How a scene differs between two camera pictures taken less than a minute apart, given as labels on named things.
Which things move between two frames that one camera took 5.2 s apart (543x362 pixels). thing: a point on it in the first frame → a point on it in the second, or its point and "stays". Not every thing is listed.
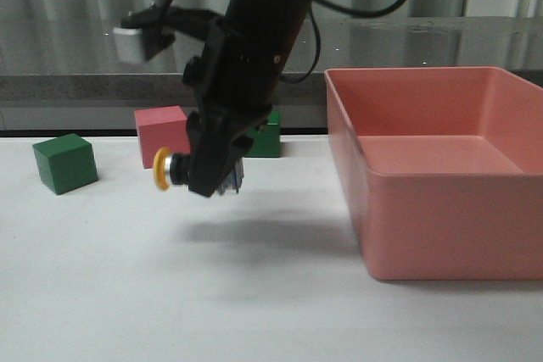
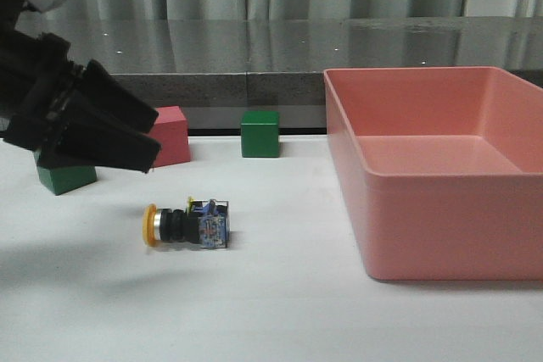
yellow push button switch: x=171 y=168 → x=204 y=223
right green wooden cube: x=266 y=137 stays
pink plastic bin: x=445 y=170 stays
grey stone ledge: x=63 y=75 stays
